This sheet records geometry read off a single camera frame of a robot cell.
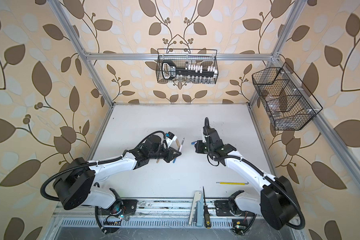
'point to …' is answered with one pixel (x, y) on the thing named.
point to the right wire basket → (288, 102)
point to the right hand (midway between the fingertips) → (196, 146)
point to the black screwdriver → (207, 218)
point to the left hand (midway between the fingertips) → (181, 152)
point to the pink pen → (181, 145)
